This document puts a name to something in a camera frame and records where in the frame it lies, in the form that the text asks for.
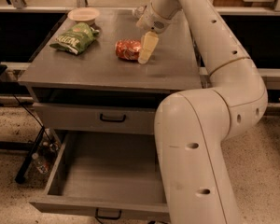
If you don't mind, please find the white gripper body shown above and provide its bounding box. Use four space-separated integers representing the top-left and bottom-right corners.
136 3 172 34

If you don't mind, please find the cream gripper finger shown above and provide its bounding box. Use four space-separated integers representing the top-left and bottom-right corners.
138 32 159 64

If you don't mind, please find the red coke can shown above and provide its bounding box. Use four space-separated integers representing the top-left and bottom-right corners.
115 39 141 61

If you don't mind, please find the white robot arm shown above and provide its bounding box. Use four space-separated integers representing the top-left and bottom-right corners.
137 0 268 224

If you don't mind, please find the grey drawer cabinet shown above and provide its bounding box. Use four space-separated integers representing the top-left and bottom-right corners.
20 9 201 144

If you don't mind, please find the closed grey upper drawer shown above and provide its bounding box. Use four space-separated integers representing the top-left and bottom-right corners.
34 103 155 135

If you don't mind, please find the open grey lower drawer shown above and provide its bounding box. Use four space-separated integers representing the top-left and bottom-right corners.
31 132 170 222

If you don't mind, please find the clear plastic water bottle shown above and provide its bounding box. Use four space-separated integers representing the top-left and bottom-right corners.
133 6 146 19

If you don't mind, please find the beige bowl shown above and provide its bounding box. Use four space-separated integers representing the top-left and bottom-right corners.
67 7 100 25

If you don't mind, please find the green chip bag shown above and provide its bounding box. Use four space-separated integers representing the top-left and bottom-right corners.
49 22 100 55

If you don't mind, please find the plastic bottle on floor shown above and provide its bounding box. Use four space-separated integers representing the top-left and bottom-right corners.
32 153 49 175

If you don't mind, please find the black pole on floor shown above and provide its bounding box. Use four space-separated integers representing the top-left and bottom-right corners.
15 128 45 184

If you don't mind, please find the black drawer handle upper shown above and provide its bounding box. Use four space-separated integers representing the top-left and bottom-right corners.
99 113 126 123

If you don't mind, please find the black drawer handle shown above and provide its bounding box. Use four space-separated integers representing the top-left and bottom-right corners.
99 113 126 123
94 208 122 220

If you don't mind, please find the black cable on floor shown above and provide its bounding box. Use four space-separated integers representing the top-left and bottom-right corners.
0 72 59 151

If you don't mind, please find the black drawer handle lower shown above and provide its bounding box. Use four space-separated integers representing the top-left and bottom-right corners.
94 208 122 220

